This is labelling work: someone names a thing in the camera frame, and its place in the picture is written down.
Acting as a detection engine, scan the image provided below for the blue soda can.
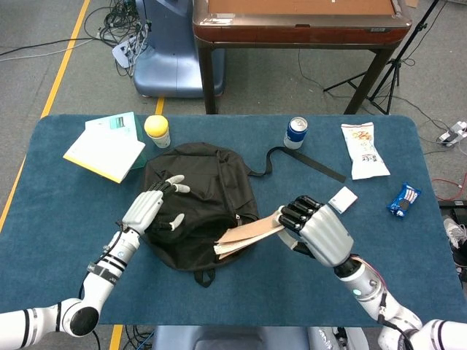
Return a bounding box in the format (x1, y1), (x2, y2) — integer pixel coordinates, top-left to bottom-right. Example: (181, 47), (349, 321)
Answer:
(283, 116), (309, 150)

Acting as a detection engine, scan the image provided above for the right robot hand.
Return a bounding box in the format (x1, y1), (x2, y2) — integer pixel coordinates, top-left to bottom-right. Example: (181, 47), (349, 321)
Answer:
(277, 195), (355, 271)

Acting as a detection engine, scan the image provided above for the white snack bag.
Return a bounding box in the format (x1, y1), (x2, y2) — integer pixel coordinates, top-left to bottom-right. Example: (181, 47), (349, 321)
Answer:
(340, 122), (391, 181)

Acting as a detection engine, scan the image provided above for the black tripod stand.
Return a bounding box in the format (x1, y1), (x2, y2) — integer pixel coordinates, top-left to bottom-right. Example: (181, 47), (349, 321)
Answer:
(323, 0), (444, 116)

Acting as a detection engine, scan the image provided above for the blue table mat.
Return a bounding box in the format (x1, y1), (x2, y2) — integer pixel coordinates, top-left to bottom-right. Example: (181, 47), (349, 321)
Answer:
(0, 114), (461, 327)

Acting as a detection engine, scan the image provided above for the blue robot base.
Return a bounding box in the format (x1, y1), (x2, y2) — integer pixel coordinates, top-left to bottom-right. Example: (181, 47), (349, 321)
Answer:
(133, 0), (226, 98)

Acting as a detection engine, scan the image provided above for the white yellow booklet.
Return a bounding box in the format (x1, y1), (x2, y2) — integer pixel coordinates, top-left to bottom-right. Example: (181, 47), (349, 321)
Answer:
(62, 125), (146, 184)

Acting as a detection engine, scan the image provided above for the small white box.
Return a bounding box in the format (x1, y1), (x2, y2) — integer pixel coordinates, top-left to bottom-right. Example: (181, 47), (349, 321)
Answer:
(328, 186), (358, 214)

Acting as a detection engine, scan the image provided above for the black backpack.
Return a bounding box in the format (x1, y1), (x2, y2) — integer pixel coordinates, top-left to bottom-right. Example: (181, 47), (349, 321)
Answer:
(140, 141), (347, 289)

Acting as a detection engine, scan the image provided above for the brown spiral notebook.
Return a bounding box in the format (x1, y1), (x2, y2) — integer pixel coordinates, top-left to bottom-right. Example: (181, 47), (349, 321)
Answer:
(213, 209), (289, 261)

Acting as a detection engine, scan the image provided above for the grey sneaker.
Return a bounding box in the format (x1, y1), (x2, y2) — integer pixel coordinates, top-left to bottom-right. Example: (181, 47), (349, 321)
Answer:
(443, 214), (467, 252)

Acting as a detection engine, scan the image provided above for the brown mahjong table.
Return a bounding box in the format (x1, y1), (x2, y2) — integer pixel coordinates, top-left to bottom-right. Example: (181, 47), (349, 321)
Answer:
(192, 0), (413, 116)

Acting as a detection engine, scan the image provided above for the black cable bundle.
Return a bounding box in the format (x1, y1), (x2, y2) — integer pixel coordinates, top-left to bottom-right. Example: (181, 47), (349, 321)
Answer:
(83, 0), (153, 77)

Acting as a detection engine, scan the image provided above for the white power strip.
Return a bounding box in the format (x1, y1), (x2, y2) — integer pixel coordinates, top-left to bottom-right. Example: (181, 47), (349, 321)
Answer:
(437, 122), (467, 147)
(112, 39), (138, 69)

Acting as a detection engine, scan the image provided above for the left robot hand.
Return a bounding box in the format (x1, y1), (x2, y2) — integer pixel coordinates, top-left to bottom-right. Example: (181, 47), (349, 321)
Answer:
(122, 174), (191, 234)

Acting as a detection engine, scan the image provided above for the blue cookie packet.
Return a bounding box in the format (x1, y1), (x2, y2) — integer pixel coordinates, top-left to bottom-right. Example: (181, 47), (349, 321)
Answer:
(386, 182), (422, 219)

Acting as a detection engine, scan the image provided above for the yellow lid jar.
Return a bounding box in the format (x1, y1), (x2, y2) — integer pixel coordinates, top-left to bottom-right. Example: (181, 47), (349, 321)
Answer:
(143, 114), (171, 149)

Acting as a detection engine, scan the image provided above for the red cable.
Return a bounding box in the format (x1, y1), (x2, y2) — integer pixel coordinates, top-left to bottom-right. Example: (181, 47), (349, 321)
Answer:
(433, 177), (467, 201)

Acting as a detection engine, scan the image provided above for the grey robot torso base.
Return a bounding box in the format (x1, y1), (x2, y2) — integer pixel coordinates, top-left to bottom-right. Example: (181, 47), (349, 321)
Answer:
(151, 325), (380, 350)

